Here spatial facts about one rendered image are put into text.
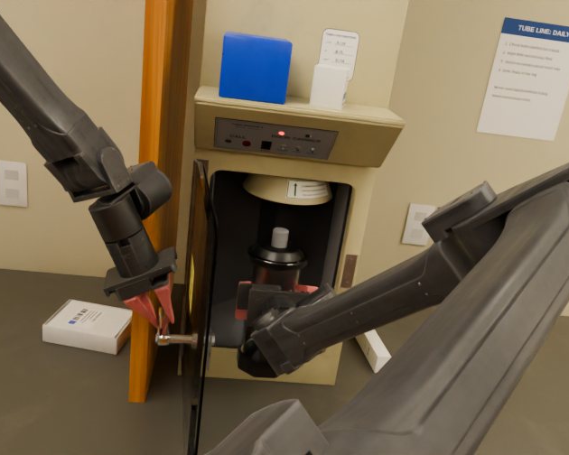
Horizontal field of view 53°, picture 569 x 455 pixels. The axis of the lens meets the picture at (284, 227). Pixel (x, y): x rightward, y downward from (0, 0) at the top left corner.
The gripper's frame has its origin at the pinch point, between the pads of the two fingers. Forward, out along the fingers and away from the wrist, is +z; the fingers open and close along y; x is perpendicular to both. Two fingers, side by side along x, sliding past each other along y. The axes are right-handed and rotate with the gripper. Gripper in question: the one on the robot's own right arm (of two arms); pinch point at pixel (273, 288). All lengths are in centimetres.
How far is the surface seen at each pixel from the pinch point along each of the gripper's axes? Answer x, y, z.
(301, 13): -46.9, 1.1, 1.3
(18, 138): -13, 58, 49
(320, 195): -16.4, -7.6, 6.7
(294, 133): -28.9, 0.7, -5.7
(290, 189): -17.4, -1.6, 5.4
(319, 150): -26.2, -4.2, -2.8
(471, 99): -36, -50, 43
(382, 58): -41.9, -13.3, 1.0
